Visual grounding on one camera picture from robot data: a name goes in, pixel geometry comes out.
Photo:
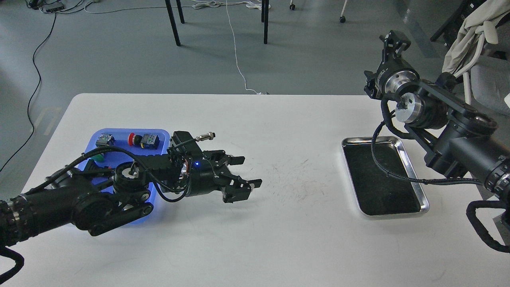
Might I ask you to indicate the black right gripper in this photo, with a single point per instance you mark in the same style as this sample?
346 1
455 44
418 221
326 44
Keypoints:
393 73

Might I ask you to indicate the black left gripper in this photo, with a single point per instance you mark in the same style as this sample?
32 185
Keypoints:
211 174

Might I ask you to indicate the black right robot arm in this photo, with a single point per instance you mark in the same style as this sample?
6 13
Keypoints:
457 137

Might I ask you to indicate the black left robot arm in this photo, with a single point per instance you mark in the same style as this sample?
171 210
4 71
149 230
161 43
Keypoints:
53 203

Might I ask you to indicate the blue plastic tray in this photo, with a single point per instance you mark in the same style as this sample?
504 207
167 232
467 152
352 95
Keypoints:
119 133

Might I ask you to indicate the beige cloth on chair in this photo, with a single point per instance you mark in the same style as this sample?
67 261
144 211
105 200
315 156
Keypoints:
461 51

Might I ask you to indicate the silver metal tray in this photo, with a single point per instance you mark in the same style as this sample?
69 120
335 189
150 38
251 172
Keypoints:
377 195

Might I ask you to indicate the black table leg right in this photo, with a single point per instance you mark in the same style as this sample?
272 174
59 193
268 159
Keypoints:
265 19

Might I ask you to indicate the black table leg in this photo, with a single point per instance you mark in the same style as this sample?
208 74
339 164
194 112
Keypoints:
172 19
265 19

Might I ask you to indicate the black table leg left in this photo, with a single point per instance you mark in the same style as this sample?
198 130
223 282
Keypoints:
172 19

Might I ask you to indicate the black power strip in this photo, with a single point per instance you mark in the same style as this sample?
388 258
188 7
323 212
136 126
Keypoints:
46 6

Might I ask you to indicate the red push button switch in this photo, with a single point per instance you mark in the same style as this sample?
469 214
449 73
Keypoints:
146 141

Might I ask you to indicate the green push button switch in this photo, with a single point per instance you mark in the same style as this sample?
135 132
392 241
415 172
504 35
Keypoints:
105 139

